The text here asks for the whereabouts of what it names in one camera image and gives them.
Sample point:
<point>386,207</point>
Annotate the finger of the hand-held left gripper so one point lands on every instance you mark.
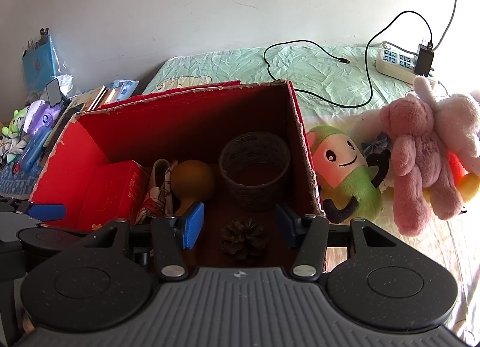
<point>47,212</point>

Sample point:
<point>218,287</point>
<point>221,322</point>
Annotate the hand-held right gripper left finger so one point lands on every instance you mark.
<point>193,225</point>

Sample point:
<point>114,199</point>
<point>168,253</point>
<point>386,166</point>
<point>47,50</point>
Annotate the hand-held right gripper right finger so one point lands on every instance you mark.
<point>287,225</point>

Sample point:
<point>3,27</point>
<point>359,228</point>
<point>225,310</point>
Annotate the brown pine cone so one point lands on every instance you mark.
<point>243,238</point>

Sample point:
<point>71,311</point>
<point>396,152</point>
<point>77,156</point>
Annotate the orange brown gourd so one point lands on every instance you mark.
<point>193,178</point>

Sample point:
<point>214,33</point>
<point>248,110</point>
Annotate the clear printed tape roll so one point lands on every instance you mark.
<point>255,189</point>

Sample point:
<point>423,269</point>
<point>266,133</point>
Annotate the beige floral fabric pouch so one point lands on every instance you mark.
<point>157,189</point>

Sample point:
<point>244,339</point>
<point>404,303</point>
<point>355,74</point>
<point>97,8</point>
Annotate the small red gift box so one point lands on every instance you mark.
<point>112,189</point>

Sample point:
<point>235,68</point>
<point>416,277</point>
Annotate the large red cardboard box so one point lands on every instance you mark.
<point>187,133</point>

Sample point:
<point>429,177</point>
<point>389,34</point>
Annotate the blue patterned cloth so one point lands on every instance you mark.
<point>18,180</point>

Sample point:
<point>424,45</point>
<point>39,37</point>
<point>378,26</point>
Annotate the blue tube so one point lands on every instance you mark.
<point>33,148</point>

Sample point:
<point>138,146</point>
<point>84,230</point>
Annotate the green tan plush toy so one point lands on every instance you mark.
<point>356,189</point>

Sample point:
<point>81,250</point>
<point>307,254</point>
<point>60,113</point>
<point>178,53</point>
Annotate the purple packet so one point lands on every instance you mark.
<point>43,118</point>

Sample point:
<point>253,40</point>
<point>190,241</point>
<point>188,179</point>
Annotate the green frog toy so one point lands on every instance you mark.
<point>15,122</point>

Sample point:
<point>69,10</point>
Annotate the small black framed mirror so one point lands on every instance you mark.
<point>56,92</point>

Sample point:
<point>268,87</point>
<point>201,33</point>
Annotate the stack of books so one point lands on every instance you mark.
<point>92,97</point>

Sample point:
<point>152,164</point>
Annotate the white plastic bag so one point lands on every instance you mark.
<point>65,84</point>

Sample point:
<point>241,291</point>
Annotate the pink plush bear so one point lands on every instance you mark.
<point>416,167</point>

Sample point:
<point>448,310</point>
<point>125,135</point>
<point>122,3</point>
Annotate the blue white packet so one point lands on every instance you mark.
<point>123,89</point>

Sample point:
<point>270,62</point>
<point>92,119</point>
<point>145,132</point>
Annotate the blue plastic bag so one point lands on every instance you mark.
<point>39,65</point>

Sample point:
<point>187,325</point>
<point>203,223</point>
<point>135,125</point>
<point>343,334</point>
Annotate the yellow orange plush toy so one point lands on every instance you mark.
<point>470,185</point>

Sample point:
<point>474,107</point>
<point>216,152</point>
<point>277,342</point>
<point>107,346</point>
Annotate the white power strip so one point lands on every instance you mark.
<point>390,65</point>

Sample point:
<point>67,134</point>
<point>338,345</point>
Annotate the pale pink plush toy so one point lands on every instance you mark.
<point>457,125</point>

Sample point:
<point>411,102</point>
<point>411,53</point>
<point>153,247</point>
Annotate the black charger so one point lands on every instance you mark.
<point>423,60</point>

